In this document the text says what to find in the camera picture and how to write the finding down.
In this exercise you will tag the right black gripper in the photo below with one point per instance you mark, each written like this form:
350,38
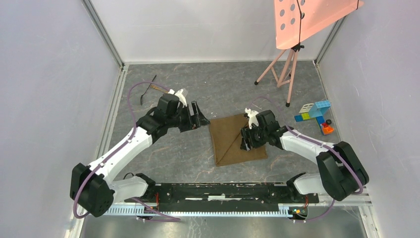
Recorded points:
246,133

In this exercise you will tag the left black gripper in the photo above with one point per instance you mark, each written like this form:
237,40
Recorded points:
194,124

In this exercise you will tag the brown cloth napkin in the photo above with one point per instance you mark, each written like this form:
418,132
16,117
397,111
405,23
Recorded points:
226,141

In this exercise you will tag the black fork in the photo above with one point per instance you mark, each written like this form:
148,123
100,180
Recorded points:
142,96

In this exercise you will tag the gold spoon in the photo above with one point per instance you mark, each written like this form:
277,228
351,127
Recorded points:
159,88

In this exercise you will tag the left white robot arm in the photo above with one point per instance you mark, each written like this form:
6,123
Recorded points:
94,188

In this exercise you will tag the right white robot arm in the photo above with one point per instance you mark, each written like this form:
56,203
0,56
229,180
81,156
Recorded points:
340,172

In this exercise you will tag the colourful toy block structure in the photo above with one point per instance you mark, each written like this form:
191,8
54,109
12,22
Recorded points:
316,111

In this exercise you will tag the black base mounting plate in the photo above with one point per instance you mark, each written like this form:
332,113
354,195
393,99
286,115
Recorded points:
224,197

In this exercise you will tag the pink music stand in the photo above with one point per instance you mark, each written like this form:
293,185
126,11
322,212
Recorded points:
296,21

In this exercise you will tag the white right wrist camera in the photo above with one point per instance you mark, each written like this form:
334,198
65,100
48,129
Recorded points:
251,115

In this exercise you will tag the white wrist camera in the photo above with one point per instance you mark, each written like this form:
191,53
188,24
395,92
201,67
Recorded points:
251,115
181,94

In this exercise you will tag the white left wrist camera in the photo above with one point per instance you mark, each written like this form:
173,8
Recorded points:
181,94

